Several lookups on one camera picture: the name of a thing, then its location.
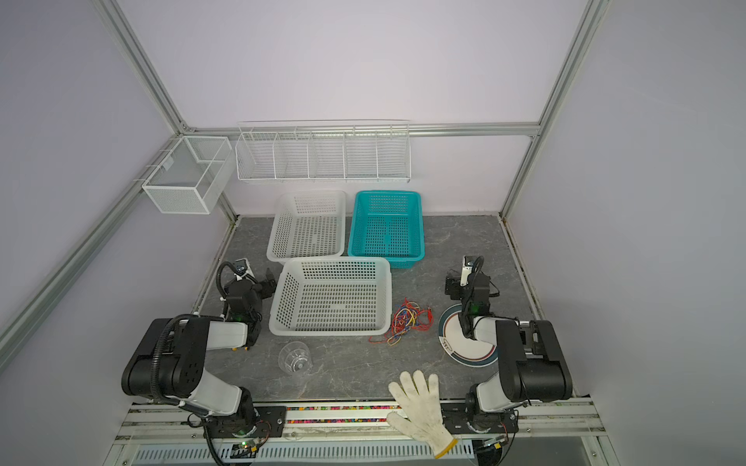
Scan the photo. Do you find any red cable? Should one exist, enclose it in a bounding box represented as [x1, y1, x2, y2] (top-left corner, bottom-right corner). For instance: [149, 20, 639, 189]
[368, 298, 435, 348]

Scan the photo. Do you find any white plate green rim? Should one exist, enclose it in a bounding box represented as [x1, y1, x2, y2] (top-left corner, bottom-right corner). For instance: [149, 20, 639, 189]
[438, 304, 498, 368]

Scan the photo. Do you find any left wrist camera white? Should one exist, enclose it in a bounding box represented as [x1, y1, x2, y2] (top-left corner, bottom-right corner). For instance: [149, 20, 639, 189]
[233, 258, 254, 280]

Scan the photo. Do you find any white plastic basket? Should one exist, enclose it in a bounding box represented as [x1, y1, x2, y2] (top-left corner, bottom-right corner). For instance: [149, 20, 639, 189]
[266, 190, 347, 264]
[268, 256, 392, 337]

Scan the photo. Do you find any aluminium frame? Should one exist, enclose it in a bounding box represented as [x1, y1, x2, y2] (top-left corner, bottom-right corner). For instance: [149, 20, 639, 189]
[1, 1, 608, 369]

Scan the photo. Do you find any white wire rack shelf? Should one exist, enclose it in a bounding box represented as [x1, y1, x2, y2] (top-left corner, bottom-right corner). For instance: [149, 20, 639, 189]
[234, 120, 412, 182]

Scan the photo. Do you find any yellow cable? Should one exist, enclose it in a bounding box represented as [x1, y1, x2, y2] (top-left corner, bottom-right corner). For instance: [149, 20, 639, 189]
[387, 305, 420, 348]

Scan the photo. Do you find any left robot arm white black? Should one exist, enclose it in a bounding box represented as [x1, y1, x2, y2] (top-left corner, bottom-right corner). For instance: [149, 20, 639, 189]
[120, 259, 277, 438]

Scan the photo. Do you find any rear white plastic basket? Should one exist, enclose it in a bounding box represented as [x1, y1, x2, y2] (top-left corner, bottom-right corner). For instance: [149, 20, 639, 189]
[266, 190, 347, 264]

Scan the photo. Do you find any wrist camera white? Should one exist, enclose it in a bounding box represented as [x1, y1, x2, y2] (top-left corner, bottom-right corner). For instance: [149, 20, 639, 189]
[460, 256, 477, 287]
[233, 258, 254, 280]

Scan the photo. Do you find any white knit work glove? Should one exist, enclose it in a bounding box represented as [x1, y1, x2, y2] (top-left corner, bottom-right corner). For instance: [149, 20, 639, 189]
[387, 370, 458, 459]

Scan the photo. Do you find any teal plastic basket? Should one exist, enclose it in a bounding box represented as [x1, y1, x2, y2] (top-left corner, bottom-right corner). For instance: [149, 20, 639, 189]
[348, 190, 425, 269]

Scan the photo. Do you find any front white plastic basket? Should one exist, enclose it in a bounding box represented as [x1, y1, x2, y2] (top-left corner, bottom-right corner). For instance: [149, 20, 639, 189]
[268, 256, 392, 337]

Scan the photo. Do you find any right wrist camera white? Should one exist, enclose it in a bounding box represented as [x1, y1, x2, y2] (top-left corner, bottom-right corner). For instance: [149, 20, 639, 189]
[460, 256, 477, 287]

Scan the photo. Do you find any white mesh wall box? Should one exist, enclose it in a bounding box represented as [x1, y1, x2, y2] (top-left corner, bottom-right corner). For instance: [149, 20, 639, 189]
[143, 136, 235, 215]

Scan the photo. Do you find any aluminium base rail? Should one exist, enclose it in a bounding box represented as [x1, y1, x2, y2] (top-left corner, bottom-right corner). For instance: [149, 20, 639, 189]
[114, 398, 607, 445]

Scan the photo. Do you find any clear plastic cup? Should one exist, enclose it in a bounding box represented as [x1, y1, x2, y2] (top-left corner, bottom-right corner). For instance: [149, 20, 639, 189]
[278, 342, 313, 376]

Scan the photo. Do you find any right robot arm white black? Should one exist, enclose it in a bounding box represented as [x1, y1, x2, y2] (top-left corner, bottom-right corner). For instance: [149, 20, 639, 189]
[438, 256, 573, 434]

